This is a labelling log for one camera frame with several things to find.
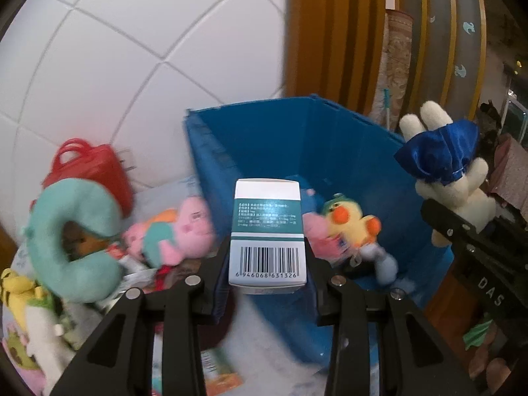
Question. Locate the cream bunny blue dress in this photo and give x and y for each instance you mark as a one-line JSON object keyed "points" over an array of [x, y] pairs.
{"points": [[441, 154]]}

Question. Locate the green bag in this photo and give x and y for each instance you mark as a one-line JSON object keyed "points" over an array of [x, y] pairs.
{"points": [[478, 334]]}

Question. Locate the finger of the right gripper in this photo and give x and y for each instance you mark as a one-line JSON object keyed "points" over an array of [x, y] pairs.
{"points": [[459, 226]]}

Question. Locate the person hand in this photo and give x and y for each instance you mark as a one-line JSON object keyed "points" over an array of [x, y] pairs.
{"points": [[494, 370]]}

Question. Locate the teal neck pillow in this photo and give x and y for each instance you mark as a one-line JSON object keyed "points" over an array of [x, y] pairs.
{"points": [[70, 226]]}

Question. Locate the pink plush green spotted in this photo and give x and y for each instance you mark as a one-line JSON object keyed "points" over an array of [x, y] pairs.
{"points": [[26, 366]]}

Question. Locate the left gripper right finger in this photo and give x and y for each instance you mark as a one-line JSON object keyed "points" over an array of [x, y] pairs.
{"points": [[380, 329]]}

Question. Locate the pink pig plush teal body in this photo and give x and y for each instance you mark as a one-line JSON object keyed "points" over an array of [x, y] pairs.
{"points": [[172, 236]]}

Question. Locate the pink pig plush blue shirt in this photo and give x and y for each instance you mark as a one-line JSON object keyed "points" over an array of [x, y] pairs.
{"points": [[332, 248]]}

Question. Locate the yellow duck plush green hat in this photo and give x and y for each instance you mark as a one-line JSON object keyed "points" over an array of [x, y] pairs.
{"points": [[345, 218]]}

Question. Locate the blue plastic crate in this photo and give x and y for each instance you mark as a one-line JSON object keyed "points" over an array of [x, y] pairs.
{"points": [[328, 150]]}

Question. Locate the yellow striped plush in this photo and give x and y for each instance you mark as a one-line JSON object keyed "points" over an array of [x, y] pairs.
{"points": [[16, 291]]}

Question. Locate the rolled carpet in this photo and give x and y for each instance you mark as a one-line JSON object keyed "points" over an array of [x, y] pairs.
{"points": [[394, 68]]}

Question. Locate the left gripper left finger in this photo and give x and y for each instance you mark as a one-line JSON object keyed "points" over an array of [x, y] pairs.
{"points": [[117, 358]]}

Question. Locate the small teal white box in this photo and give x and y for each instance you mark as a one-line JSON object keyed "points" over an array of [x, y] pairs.
{"points": [[267, 252]]}

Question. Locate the white seagull plush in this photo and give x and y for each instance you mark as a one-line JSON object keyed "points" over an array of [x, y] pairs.
{"points": [[385, 267]]}

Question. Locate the green orange medicine box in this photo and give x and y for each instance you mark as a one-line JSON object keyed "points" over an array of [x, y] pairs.
{"points": [[219, 375]]}

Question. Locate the red handbag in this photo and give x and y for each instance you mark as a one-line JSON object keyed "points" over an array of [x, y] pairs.
{"points": [[77, 158]]}

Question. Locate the white plush animal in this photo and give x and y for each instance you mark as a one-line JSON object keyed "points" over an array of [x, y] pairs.
{"points": [[49, 350]]}

